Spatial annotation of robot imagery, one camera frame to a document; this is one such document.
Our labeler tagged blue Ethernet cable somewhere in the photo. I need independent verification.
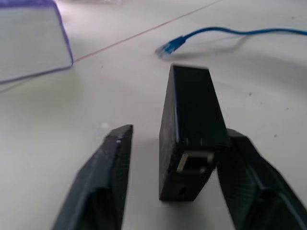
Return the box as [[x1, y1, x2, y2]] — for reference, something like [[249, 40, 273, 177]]
[[155, 26, 307, 58]]

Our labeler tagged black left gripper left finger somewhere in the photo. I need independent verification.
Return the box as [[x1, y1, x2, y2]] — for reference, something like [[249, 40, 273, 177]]
[[51, 124, 134, 230]]

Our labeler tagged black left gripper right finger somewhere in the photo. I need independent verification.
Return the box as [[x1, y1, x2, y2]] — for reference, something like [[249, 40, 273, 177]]
[[215, 128, 307, 230]]

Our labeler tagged small black box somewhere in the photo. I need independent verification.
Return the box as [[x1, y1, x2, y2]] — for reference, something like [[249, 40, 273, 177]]
[[158, 63, 231, 202]]

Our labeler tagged white sheet with purple edge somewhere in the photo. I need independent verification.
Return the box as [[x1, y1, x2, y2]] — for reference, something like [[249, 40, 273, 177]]
[[0, 0, 74, 85]]

